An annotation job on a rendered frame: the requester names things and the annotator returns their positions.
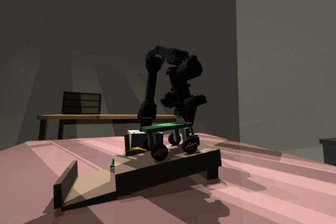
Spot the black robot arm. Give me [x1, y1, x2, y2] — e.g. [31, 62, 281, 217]
[138, 46, 203, 132]

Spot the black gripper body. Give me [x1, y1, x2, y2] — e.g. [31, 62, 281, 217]
[168, 81, 207, 109]

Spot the small green-topped trolley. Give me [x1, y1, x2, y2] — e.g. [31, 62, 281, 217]
[142, 121, 198, 161]

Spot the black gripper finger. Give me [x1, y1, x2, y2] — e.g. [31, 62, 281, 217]
[174, 107, 187, 122]
[180, 106, 198, 126]

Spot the tan wooden ramp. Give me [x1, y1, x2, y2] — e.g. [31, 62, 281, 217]
[53, 136, 222, 211]

